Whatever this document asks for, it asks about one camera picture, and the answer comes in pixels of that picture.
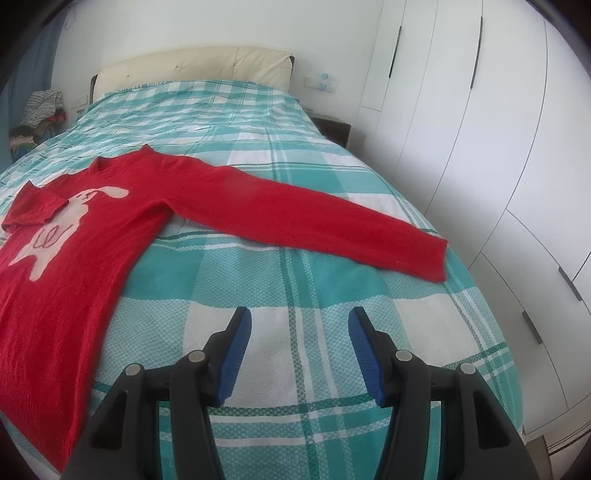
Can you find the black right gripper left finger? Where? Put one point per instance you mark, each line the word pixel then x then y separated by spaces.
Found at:
pixel 122 438

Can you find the red knit sweater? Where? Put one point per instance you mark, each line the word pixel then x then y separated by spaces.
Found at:
pixel 72 243

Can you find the pile of clothes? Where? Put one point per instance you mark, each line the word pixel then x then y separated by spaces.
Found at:
pixel 43 117

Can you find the teal plaid bed sheet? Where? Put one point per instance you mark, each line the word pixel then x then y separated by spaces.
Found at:
pixel 300 408

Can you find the white wardrobe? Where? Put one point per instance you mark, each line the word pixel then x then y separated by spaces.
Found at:
pixel 479 113

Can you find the dark bedside table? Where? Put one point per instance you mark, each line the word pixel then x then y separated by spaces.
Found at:
pixel 333 129

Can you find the blue curtain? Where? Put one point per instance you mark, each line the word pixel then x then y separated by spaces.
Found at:
pixel 33 73

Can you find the cream padded headboard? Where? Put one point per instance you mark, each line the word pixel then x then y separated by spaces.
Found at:
pixel 267 67

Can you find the white wall socket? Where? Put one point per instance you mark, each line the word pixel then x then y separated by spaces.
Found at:
pixel 323 82

